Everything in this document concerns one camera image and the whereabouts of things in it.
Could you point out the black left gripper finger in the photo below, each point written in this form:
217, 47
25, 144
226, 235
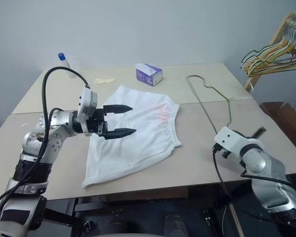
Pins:
117, 109
119, 133

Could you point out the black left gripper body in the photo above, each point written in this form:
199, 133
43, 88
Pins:
97, 126

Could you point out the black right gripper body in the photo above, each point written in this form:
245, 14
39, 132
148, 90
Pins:
225, 153

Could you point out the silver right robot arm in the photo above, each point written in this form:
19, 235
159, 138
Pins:
273, 177

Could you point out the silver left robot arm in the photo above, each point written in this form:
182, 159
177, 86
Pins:
56, 143

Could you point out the white shorts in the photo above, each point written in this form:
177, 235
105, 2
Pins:
138, 133

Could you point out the wooden hanger rack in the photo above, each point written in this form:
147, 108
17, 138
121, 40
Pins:
276, 32

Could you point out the brown cardboard box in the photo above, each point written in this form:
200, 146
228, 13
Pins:
283, 121

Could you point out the cream plastic wrapper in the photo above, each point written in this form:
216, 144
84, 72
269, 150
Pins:
104, 81

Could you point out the purple tissue box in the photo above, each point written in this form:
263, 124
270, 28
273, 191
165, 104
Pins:
148, 75

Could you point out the beige wooden stick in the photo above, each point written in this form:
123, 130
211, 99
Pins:
237, 219

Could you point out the white bottle with blue cap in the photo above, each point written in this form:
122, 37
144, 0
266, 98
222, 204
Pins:
65, 65

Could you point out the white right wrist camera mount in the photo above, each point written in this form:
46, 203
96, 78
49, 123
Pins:
233, 140

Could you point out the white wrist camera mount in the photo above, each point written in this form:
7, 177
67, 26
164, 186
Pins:
233, 140
87, 103

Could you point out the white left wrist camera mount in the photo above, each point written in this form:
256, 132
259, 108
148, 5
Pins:
87, 103

